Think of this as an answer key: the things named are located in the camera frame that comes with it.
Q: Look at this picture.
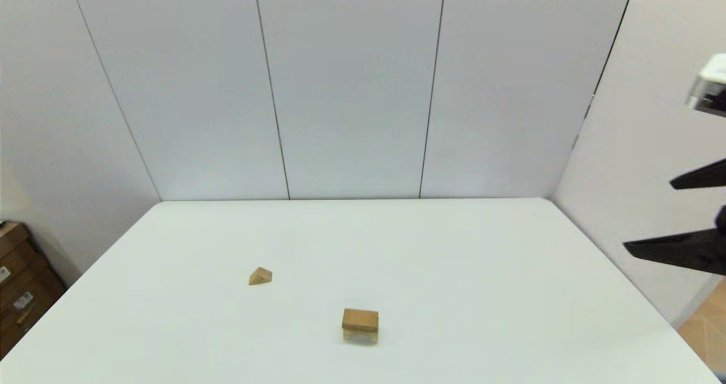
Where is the arched wooden building block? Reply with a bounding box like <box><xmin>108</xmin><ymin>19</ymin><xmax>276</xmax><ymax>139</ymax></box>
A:
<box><xmin>343</xmin><ymin>328</ymin><xmax>379</xmax><ymax>345</ymax></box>

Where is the rectangular wooden building block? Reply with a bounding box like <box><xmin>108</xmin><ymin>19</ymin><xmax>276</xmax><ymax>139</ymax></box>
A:
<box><xmin>342</xmin><ymin>309</ymin><xmax>379</xmax><ymax>333</ymax></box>

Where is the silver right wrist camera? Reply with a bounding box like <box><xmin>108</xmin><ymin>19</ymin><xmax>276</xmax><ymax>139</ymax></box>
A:
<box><xmin>686</xmin><ymin>54</ymin><xmax>726</xmax><ymax>117</ymax></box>

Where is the small brown cardboard box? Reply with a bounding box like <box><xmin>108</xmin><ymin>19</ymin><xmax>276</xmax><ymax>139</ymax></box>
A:
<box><xmin>0</xmin><ymin>221</ymin><xmax>31</xmax><ymax>260</ymax></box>

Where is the labelled brown cardboard box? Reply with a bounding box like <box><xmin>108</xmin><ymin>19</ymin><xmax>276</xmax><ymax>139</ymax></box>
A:
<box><xmin>0</xmin><ymin>285</ymin><xmax>68</xmax><ymax>361</ymax></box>
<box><xmin>0</xmin><ymin>242</ymin><xmax>53</xmax><ymax>315</ymax></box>

